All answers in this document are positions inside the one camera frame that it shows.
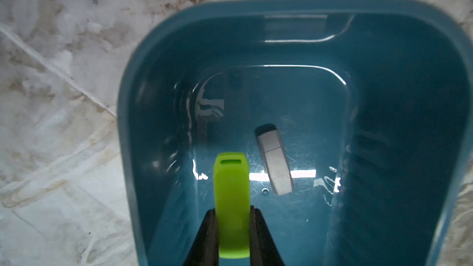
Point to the grey usb flash drive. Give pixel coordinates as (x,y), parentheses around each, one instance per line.
(275,159)

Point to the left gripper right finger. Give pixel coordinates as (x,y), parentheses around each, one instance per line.
(263,251)

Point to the teal plastic storage box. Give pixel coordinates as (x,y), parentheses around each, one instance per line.
(373,100)

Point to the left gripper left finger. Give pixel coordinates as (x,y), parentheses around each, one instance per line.
(204,250)

